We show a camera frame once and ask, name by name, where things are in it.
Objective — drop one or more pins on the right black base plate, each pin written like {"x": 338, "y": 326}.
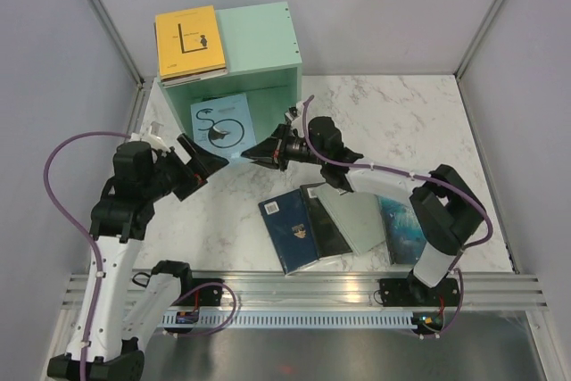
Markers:
{"x": 400, "y": 292}

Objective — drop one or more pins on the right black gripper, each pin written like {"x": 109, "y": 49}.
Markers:
{"x": 272, "y": 152}

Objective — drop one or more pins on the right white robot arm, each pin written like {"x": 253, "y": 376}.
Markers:
{"x": 447, "y": 210}

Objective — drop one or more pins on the grey green notebook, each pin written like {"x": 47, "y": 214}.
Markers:
{"x": 356, "y": 215}

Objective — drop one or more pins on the mint green open cabinet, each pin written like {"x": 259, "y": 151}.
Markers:
{"x": 263, "y": 60}

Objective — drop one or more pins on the yellow book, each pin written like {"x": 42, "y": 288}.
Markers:
{"x": 193, "y": 20}

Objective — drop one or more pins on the dark blue thin book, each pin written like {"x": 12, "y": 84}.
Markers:
{"x": 288, "y": 224}

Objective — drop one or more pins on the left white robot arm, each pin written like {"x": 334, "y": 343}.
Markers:
{"x": 109, "y": 342}

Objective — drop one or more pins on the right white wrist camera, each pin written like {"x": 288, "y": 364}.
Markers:
{"x": 292, "y": 114}

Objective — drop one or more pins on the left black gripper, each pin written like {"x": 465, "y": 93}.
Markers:
{"x": 204, "y": 162}

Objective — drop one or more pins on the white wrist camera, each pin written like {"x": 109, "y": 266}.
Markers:
{"x": 292, "y": 114}
{"x": 151, "y": 136}

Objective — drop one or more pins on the light blue book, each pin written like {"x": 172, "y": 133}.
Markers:
{"x": 223, "y": 126}

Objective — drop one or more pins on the white slotted cable duct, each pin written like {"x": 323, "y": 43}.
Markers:
{"x": 211, "y": 318}

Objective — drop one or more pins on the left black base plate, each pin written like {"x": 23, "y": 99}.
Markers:
{"x": 209, "y": 295}

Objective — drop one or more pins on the aluminium rail beam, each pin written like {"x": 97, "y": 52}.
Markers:
{"x": 269, "y": 290}

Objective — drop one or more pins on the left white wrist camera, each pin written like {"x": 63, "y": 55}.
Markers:
{"x": 151, "y": 136}

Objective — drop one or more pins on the blue ocean cover book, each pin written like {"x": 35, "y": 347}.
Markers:
{"x": 403, "y": 235}

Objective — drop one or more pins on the black file folder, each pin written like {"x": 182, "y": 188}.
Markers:
{"x": 327, "y": 237}

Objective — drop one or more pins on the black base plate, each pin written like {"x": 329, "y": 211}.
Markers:
{"x": 400, "y": 292}
{"x": 209, "y": 295}

